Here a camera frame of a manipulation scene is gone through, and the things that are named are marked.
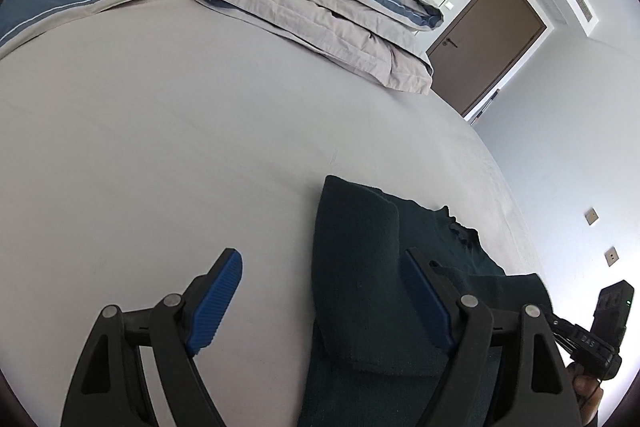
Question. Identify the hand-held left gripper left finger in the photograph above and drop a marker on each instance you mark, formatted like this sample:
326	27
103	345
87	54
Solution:
215	302

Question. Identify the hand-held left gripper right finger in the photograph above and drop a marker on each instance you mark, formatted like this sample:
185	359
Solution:
425	297

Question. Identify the dark green knit sweater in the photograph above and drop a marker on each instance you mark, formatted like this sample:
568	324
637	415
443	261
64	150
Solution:
360	247

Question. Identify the person's right hand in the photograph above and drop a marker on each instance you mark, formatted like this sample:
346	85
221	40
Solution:
585	392

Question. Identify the bed with white sheet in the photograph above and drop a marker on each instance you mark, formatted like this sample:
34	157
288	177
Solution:
150	132

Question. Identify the brown door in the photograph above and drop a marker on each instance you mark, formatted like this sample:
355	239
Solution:
490	37

